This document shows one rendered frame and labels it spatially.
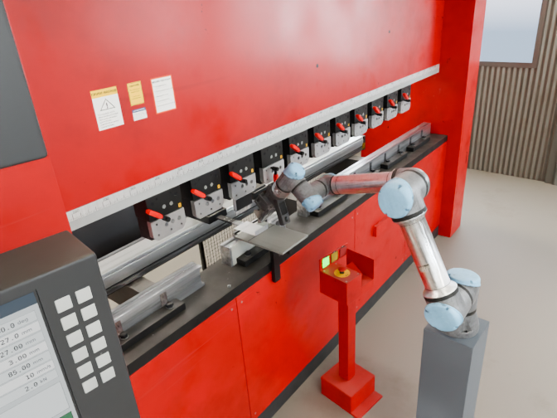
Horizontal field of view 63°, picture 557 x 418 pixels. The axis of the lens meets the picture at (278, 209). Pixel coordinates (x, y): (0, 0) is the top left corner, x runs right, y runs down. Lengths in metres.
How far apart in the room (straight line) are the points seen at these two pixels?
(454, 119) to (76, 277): 3.29
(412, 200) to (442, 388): 0.81
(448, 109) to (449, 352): 2.27
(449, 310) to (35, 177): 1.24
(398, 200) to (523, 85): 3.92
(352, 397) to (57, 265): 1.93
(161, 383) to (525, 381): 1.92
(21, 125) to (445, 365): 1.61
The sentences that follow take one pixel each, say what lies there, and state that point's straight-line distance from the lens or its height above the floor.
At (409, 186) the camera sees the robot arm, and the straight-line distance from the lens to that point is 1.47.
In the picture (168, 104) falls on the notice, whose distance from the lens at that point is 1.59.
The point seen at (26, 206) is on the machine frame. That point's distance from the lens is 1.16.
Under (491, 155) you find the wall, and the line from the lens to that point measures 5.53.
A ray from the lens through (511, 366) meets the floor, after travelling 2.94.
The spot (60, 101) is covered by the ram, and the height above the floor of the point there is 1.71.
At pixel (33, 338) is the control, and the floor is 1.51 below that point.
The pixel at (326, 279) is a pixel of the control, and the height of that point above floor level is 0.75.
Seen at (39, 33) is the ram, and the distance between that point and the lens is 1.38.
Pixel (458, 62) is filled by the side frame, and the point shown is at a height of 1.41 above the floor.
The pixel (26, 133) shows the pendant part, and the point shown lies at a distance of 0.68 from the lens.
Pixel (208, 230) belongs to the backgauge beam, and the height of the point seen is 0.93.
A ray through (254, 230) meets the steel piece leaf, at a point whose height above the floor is 1.00.
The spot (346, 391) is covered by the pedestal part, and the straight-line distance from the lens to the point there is 2.47.
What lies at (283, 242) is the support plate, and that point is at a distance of 1.89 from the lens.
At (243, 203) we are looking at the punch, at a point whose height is 1.12.
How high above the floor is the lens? 1.93
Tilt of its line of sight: 25 degrees down
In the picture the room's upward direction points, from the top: 4 degrees counter-clockwise
